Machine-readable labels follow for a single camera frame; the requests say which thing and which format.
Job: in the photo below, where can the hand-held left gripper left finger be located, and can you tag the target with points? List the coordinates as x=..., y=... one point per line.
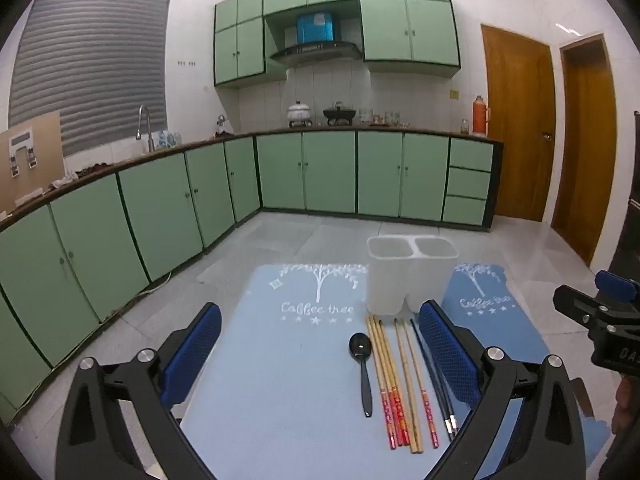
x=192, y=355

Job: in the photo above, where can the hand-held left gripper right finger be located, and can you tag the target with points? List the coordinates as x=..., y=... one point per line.
x=447, y=355

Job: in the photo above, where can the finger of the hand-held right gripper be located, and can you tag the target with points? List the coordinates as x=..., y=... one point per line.
x=575, y=302
x=617, y=285

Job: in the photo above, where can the black chopstick with white tip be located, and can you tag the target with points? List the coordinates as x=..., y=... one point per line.
x=431, y=375
x=440, y=385

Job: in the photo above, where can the black plastic spoon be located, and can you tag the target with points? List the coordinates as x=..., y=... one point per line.
x=359, y=346

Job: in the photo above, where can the white two-compartment utensil holder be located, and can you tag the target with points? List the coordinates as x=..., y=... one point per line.
x=395, y=280

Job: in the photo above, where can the plain bamboo chopstick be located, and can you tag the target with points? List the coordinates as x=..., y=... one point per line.
x=399, y=390
x=411, y=390

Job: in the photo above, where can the darker blue printed mat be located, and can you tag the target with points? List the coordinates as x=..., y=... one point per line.
x=500, y=325

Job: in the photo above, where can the light blue printed mat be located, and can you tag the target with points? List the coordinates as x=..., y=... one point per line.
x=280, y=385

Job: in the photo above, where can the small glass jar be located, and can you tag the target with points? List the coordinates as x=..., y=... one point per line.
x=465, y=127

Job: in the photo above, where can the orange thermos flask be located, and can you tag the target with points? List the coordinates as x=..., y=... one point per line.
x=480, y=117

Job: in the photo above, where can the bottles beside sink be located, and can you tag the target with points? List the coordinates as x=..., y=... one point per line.
x=167, y=140

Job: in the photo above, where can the small metal kettle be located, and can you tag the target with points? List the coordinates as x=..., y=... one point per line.
x=222, y=126

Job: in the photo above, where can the brown cardboard sheet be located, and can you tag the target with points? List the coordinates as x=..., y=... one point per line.
x=40, y=180

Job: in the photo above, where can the steel kitchen faucet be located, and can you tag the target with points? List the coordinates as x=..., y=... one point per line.
x=148, y=125

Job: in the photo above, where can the row of glass jars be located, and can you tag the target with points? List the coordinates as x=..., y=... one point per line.
x=382, y=119

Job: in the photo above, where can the black wok with lid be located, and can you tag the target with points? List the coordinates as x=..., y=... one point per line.
x=340, y=114

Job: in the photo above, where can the white lidded pot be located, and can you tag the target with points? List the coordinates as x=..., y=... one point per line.
x=300, y=112

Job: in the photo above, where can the grey window blind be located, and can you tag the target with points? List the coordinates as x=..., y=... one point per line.
x=90, y=70

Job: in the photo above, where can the black range hood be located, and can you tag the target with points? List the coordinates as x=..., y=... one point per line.
x=315, y=52

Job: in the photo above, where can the blue-wrapped hood chimney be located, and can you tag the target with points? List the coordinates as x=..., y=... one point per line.
x=315, y=27

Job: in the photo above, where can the brown wooden door with frame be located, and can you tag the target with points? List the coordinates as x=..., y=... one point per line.
x=585, y=150

